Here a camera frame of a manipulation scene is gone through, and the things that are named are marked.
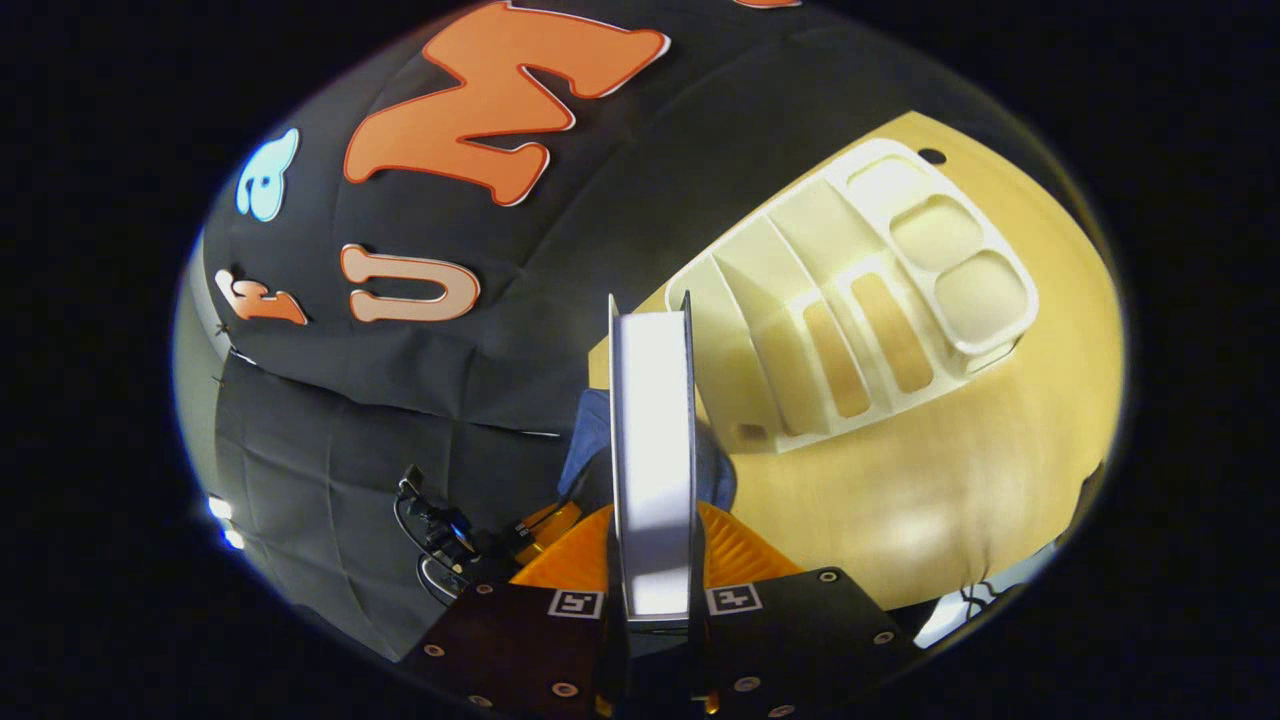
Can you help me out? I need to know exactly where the blue schoolbag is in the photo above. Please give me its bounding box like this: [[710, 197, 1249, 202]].
[[557, 388, 739, 512]]

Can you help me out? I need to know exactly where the black cable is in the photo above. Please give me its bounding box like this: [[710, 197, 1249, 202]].
[[955, 580, 1001, 621]]

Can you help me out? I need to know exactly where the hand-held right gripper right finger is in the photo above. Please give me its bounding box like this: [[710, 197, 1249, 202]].
[[689, 499, 922, 717]]

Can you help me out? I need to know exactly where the white plastic bookshelf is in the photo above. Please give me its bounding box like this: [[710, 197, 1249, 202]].
[[665, 138, 1041, 457]]

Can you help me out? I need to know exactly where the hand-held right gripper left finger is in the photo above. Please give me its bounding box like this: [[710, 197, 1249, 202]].
[[400, 503, 629, 717]]

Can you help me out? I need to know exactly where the grey cover book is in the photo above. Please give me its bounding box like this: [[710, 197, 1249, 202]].
[[606, 291, 702, 634]]

